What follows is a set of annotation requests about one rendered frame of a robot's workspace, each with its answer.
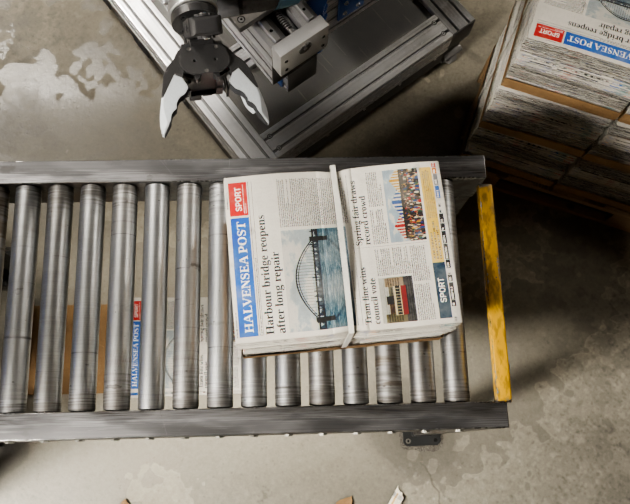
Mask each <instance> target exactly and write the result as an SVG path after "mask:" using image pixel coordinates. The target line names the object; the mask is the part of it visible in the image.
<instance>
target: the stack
mask: <svg viewBox="0 0 630 504"><path fill-rule="evenodd" d="M525 1H526V0H516V1H515V4H514V8H513V11H512V14H511V18H510V21H509V25H508V28H507V25H506V27H505V28H504V31H503V32H502V34H501V36H500V37H499V40H498V43H497V44H496V47H495V48H494V51H493V53H492V56H491V59H490V62H489V65H488V61H489V58H490V55H489V57H488V59H487V61H486V63H485V65H484V67H483V69H482V71H481V73H480V74H479V77H478V80H477V83H480V86H479V90H478V93H477V95H476V97H475V99H474V101H473V103H472V105H471V107H470V108H469V110H468V114H467V117H466V120H465V124H464V127H463V130H462V134H461V137H460V139H462V140H463V143H462V147H461V150H460V153H459V155H458V156H460V154H461V151H462V148H463V144H464V141H465V138H466V134H467V131H468V128H469V124H470V121H471V118H472V114H473V111H474V108H475V105H476V101H477V98H478V103H477V106H476V109H475V112H474V115H473V118H472V121H471V124H470V128H469V131H468V135H467V138H466V141H465V145H464V148H463V152H462V153H466V154H469V155H472V156H475V155H484V157H485V160H488V161H492V162H495V163H498V164H501V165H504V166H507V167H510V168H513V169H516V170H519V171H522V172H525V173H528V174H531V175H534V176H537V177H540V178H543V179H546V180H549V181H552V182H553V181H555V179H557V180H558V181H557V183H558V184H561V185H565V186H568V187H572V188H575V189H578V190H582V191H585V192H588V193H592V194H595V195H598V196H601V197H604V198H608V199H611V200H614V201H617V202H620V203H623V204H626V205H630V173H626V172H623V171H620V170H617V169H613V168H610V167H607V166H604V165H600V164H597V163H594V162H591V161H587V160H584V159H582V156H581V157H577V156H574V155H571V154H567V153H564V152H561V151H557V150H554V149H551V148H547V147H544V146H541V145H538V144H534V143H531V142H528V141H524V140H521V139H518V138H514V137H511V136H508V135H504V134H501V133H498V132H494V131H491V130H488V129H484V128H481V127H478V126H479V123H480V119H481V116H482V112H483V109H484V105H485V102H486V98H487V94H488V91H489V87H490V84H491V80H492V77H493V73H494V70H495V66H496V63H497V59H498V56H499V52H500V49H501V45H502V42H503V38H504V35H505V31H506V28H507V31H506V35H505V38H504V44H503V47H502V51H501V55H500V57H499V59H498V61H499V62H498V63H497V64H498V65H497V69H496V72H495V76H494V79H493V82H492V85H491V89H490V93H489V96H488V100H487V104H486V107H485V111H484V114H483V118H482V121H485V122H489V123H492V124H496V125H499V126H503V127H506V128H510V129H513V130H517V131H520V132H523V133H527V134H530V135H534V136H537V137H540V138H544V139H547V140H550V141H554V142H557V143H560V144H563V145H567V146H570V147H573V148H576V149H579V150H582V151H584V150H585V149H587V148H588V150H587V153H588V154H592V155H595V156H598V157H602V158H605V159H609V160H612V161H615V162H619V163H622V164H625V165H629V166H630V125H628V124H625V123H622V122H619V121H618V118H617V119H616V120H615V121H614V120H610V119H607V118H604V117H601V116H598V115H594V114H591V113H588V112H585V111H581V110H578V109H575V108H572V107H569V106H565V105H562V104H559V103H556V102H553V101H549V100H546V99H543V98H540V97H536V96H533V95H530V94H527V93H524V92H520V91H517V90H514V89H511V88H508V87H504V86H501V84H502V83H501V82H502V78H503V75H504V72H505V68H506V65H507V62H508V58H509V55H510V51H511V48H512V45H513V41H514V38H515V34H516V31H517V28H518V24H519V21H520V18H521V14H522V11H523V7H524V4H525ZM523 13H524V14H523V18H522V21H521V25H520V28H519V31H518V34H517V37H516V40H515V44H514V47H513V51H512V54H511V58H510V62H509V65H508V68H507V72H506V75H505V78H508V79H511V80H515V81H518V82H521V83H525V84H528V85H532V86H535V87H538V88H542V89H545V90H549V91H552V92H555V93H559V94H562V95H565V96H568V97H572V98H575V99H578V100H581V101H584V102H588V103H591V104H594V105H597V106H600V107H603V108H606V109H609V110H612V111H616V112H619V113H620V112H621V111H623V110H624V109H625V107H626V106H627V107H626V111H625V114H628V115H630V0H528V1H527V4H526V7H525V9H524V12H523ZM487 65H488V69H487V72H486V75H485V71H486V68H487ZM484 75H485V79H484V83H483V86H482V89H481V93H480V95H479V91H480V88H481V85H482V81H483V78H484ZM505 78H504V79H505ZM478 95H479V97H478ZM587 153H586V154H587ZM586 154H585V155H586ZM585 155H584V156H585ZM584 156H583V157H584ZM485 168H486V179H485V180H484V181H483V183H482V184H491V185H492V189H494V190H497V191H500V192H504V193H507V194H510V195H513V196H516V197H519V198H522V199H526V200H529V201H532V202H535V203H538V204H541V205H544V206H548V207H551V208H554V209H557V210H560V211H563V212H566V213H570V214H573V215H576V216H579V217H582V218H585V219H588V220H592V221H595V222H598V223H601V224H604V225H607V226H610V227H614V228H617V229H620V230H623V231H626V232H629V233H630V211H626V210H623V209H620V208H617V207H613V206H610V205H607V204H603V203H600V202H597V201H594V200H590V199H587V198H584V197H581V196H577V195H574V194H571V193H568V192H564V191H561V190H558V189H554V188H553V184H552V185H551V186H547V185H544V184H540V183H537V182H534V181H531V180H528V179H525V178H522V177H519V176H516V175H512V174H509V173H506V172H503V171H500V170H497V169H494V168H491V167H488V166H485ZM499 179H504V180H507V181H510V182H513V183H516V184H519V185H523V186H526V187H529V188H532V189H535V190H538V191H541V192H545V193H548V194H551V195H554V196H557V197H560V198H564V199H567V200H570V201H573V202H576V203H579V204H582V205H586V206H589V207H592V208H595V209H598V210H601V211H604V212H608V213H607V214H604V213H601V212H598V211H595V210H592V209H589V208H585V207H582V206H579V205H576V204H573V203H570V202H567V201H563V200H560V199H557V198H554V197H551V196H548V195H544V194H541V193H538V192H535V191H532V190H529V189H526V188H522V187H519V186H516V185H513V184H510V183H507V182H504V181H500V180H499ZM557 183H556V184H557Z"/></svg>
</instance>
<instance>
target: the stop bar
mask: <svg viewBox="0 0 630 504"><path fill-rule="evenodd" d="M476 191H477V203H478V214H479V225H480V237H481V248H482V260H483V271H484V283H485V294H486V306H487V317H488V328H489V340H490V351H491V363H492V374H493V386H494V397H495V402H496V403H510V402H512V393H511V382H510V372H509V368H510V364H509V361H508V350H507V339H506V329H505V318H504V307H503V297H502V286H501V275H500V264H499V254H498V243H497V232H496V222H495V217H496V214H495V211H494V200H493V189H492V185H491V184H479V185H478V186H477V187H476Z"/></svg>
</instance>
